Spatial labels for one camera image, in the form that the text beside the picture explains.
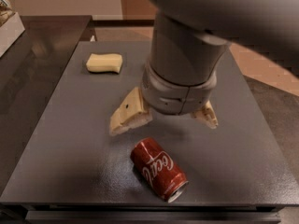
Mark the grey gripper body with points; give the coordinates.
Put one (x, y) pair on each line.
(177, 97)

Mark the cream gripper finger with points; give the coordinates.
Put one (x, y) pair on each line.
(133, 112)
(206, 115)

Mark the white box at left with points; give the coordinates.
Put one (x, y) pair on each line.
(11, 26)

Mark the red coke can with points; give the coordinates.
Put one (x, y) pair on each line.
(163, 175)

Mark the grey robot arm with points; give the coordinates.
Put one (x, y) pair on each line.
(189, 39)

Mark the yellow sponge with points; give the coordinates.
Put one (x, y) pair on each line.
(100, 63)

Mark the dark side counter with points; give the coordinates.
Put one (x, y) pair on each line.
(29, 73)

